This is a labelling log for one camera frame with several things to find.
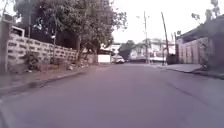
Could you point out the white car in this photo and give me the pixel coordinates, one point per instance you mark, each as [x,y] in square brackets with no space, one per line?
[118,60]

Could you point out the white gate panel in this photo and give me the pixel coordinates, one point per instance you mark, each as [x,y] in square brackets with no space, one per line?
[104,58]

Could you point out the distant green tree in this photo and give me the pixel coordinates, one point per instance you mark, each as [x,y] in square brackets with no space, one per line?
[126,49]

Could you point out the grey asphalt road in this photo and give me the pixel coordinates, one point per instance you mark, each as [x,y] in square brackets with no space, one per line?
[126,96]

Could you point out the thin utility pole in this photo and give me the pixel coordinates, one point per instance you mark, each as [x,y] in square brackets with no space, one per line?
[145,36]

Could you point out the large green tree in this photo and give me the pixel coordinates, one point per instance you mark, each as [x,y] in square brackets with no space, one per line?
[76,20]

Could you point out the leaning utility pole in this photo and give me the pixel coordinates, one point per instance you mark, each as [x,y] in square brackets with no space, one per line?
[165,33]

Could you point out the dirt verge with kerb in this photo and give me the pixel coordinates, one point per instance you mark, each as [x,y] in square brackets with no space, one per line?
[36,78]

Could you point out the concrete pavement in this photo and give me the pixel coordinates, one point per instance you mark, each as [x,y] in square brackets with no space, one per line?
[190,68]

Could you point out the bushes by wall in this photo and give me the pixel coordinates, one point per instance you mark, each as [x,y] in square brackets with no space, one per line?
[40,62]

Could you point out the concrete block wall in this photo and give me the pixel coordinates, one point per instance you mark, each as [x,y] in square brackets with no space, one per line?
[40,50]

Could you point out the pale pink wall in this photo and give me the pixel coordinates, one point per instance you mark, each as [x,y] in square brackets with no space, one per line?
[195,50]

